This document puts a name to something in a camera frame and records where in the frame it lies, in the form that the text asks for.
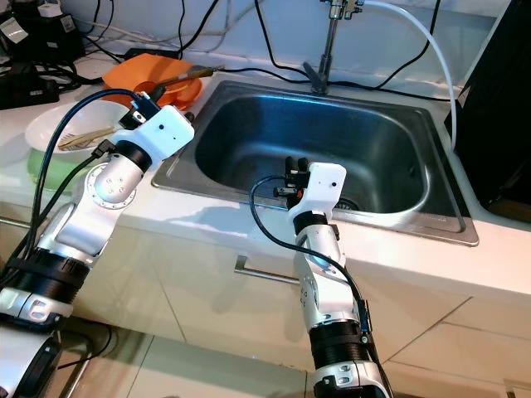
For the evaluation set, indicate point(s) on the light green plate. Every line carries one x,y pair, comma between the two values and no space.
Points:
46,170

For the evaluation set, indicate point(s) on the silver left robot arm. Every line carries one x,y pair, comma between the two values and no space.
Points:
50,249

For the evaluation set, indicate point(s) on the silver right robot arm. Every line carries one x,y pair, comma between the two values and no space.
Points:
323,274

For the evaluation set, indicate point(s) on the brown wooden utensil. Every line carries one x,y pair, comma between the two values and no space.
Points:
199,75

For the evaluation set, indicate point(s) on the wooden chopstick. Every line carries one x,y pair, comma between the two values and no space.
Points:
87,134
91,140

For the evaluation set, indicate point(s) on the stainless steel sink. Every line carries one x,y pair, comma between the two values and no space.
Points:
382,133

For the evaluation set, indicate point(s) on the white bowl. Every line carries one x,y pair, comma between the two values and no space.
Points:
50,123

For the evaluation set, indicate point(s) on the chrome faucet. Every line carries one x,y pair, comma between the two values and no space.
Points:
328,46

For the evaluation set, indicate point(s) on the black power strip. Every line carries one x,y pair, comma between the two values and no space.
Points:
25,89

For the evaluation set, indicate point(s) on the black power adapter box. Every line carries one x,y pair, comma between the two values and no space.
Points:
46,33

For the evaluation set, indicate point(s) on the black appliance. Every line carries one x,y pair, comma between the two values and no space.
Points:
498,108

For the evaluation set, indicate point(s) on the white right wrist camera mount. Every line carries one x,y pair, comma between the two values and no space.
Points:
323,186

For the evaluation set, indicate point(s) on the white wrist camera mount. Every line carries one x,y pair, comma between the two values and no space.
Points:
323,186
168,133

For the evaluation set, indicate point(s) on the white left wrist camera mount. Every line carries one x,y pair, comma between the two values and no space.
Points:
168,133

